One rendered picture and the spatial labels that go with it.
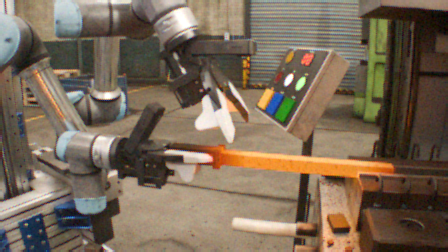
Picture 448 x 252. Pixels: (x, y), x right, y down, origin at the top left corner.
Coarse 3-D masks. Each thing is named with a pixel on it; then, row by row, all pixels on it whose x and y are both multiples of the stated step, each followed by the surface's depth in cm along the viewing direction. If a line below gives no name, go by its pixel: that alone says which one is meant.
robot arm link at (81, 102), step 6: (72, 96) 104; (78, 96) 106; (84, 96) 109; (72, 102) 104; (78, 102) 106; (84, 102) 107; (78, 108) 106; (84, 108) 107; (84, 114) 107; (90, 114) 108; (84, 120) 108; (90, 120) 109
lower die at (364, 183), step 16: (368, 160) 60; (384, 160) 60; (400, 160) 62; (416, 160) 62; (368, 176) 51; (384, 176) 50; (400, 176) 50; (416, 176) 49; (352, 192) 56; (368, 192) 47; (384, 192) 46; (400, 192) 46; (416, 192) 45; (432, 192) 45; (352, 208) 54; (384, 208) 47; (400, 208) 46; (416, 208) 45
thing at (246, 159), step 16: (176, 144) 62; (192, 144) 62; (224, 160) 58; (240, 160) 58; (256, 160) 57; (272, 160) 56; (288, 160) 55; (304, 160) 55; (320, 160) 55; (336, 160) 55; (352, 160) 55; (352, 176) 53
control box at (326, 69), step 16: (288, 48) 121; (304, 48) 108; (288, 64) 114; (304, 64) 101; (320, 64) 92; (336, 64) 91; (272, 80) 121; (320, 80) 91; (336, 80) 92; (288, 96) 102; (304, 96) 92; (320, 96) 92; (304, 112) 93; (320, 112) 94; (288, 128) 93; (304, 128) 94
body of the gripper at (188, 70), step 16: (192, 32) 53; (176, 48) 55; (176, 64) 56; (192, 64) 55; (208, 64) 54; (176, 80) 55; (192, 80) 54; (224, 80) 57; (176, 96) 55; (192, 96) 55
